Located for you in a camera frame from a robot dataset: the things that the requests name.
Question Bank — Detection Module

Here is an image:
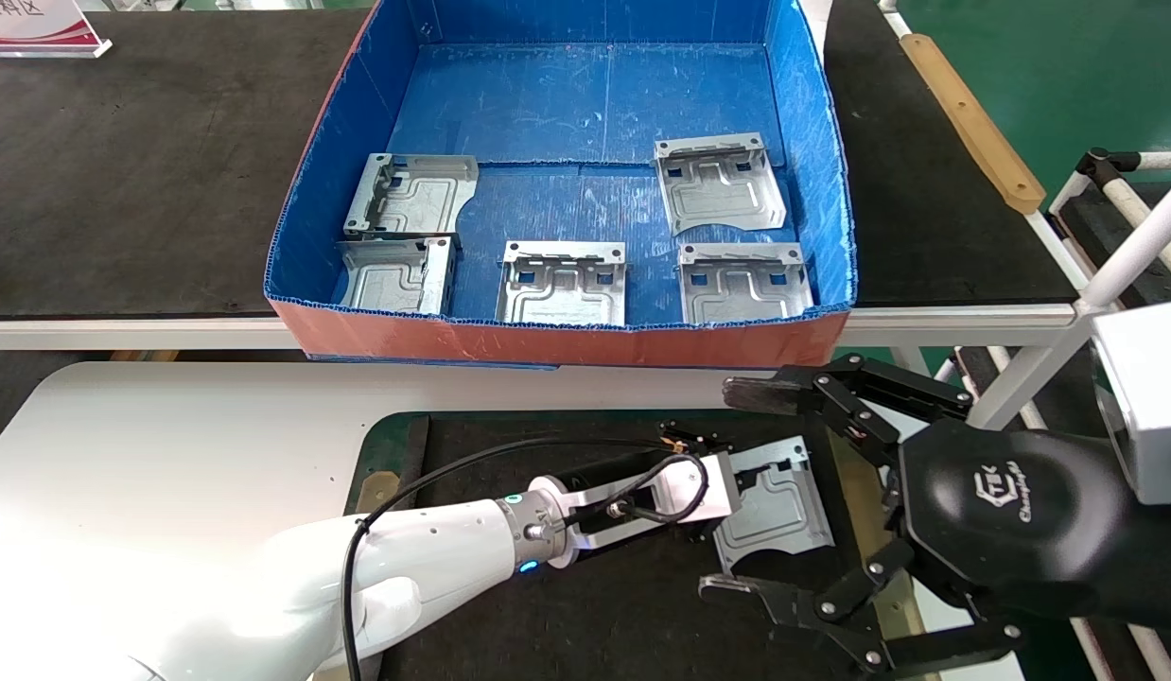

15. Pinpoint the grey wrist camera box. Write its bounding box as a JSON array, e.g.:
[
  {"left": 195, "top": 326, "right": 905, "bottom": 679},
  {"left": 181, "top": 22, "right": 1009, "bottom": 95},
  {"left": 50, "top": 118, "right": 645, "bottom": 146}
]
[
  {"left": 1091, "top": 300, "right": 1171, "bottom": 508},
  {"left": 561, "top": 451, "right": 740, "bottom": 560}
]

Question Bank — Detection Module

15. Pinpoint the black rack shelf mat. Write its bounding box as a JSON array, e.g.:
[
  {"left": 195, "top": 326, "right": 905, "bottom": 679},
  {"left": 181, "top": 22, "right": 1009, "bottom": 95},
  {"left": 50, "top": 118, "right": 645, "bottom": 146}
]
[{"left": 1057, "top": 180, "right": 1171, "bottom": 306}]

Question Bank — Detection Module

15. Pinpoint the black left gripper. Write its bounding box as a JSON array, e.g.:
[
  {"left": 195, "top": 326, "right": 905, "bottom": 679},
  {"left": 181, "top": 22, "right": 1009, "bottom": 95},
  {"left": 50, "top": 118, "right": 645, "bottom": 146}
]
[{"left": 546, "top": 420, "right": 734, "bottom": 546}]

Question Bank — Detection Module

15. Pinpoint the white pipe rack frame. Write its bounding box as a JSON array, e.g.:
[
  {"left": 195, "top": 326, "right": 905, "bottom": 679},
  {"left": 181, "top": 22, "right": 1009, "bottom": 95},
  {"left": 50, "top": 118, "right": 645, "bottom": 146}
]
[{"left": 964, "top": 149, "right": 1171, "bottom": 432}]

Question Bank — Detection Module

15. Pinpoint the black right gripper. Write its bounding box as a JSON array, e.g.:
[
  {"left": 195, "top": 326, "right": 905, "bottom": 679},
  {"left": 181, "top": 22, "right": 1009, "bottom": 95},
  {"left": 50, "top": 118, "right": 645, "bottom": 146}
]
[{"left": 696, "top": 352, "right": 1171, "bottom": 678}]

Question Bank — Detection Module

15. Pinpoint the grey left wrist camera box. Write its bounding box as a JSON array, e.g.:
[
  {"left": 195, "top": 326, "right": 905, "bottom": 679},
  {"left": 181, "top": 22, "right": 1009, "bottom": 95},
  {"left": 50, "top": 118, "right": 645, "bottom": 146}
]
[{"left": 561, "top": 451, "right": 740, "bottom": 560}]

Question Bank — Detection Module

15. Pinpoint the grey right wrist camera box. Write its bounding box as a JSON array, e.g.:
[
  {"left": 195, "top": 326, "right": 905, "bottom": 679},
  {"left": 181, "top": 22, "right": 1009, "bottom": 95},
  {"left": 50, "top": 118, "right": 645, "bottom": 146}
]
[{"left": 1091, "top": 300, "right": 1171, "bottom": 508}]

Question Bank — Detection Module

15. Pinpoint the blue corrugated plastic box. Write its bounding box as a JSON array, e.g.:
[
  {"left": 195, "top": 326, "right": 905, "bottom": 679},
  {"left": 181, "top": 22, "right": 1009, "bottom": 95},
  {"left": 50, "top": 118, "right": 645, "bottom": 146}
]
[{"left": 264, "top": 0, "right": 859, "bottom": 370}]

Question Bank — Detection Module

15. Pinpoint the black pipe joint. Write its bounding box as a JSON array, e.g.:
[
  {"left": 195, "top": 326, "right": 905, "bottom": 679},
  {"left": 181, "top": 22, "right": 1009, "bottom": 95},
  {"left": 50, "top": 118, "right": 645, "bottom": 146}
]
[{"left": 1075, "top": 148, "right": 1141, "bottom": 192}]

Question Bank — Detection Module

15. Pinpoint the red and white sign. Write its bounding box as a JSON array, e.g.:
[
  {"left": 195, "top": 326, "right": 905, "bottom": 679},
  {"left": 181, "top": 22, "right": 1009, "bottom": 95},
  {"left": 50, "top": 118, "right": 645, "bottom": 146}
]
[{"left": 0, "top": 0, "right": 114, "bottom": 60}]

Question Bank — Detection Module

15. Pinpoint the silver stamped metal bracket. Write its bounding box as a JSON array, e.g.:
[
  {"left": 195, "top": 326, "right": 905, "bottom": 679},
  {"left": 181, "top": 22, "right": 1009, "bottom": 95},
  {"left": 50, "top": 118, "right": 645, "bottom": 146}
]
[
  {"left": 337, "top": 236, "right": 455, "bottom": 317},
  {"left": 495, "top": 239, "right": 628, "bottom": 328},
  {"left": 676, "top": 242, "right": 815, "bottom": 326},
  {"left": 343, "top": 152, "right": 481, "bottom": 239},
  {"left": 653, "top": 131, "right": 789, "bottom": 237},
  {"left": 712, "top": 436, "right": 836, "bottom": 576}
]

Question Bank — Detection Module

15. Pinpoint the large black table mat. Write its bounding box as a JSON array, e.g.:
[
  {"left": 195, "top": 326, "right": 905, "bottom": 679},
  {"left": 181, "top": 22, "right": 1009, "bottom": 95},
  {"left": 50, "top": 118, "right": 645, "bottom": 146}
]
[{"left": 0, "top": 0, "right": 1080, "bottom": 320}]

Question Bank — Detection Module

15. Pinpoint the small black work mat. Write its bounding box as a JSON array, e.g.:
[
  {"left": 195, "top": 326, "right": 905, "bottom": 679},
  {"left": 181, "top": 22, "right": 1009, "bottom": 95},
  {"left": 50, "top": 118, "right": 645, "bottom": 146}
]
[{"left": 368, "top": 411, "right": 929, "bottom": 681}]

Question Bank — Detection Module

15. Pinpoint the long tan wooden strip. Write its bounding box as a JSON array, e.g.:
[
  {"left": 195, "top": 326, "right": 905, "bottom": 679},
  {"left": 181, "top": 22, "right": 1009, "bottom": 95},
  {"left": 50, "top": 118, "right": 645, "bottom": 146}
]
[{"left": 899, "top": 33, "right": 1048, "bottom": 217}]

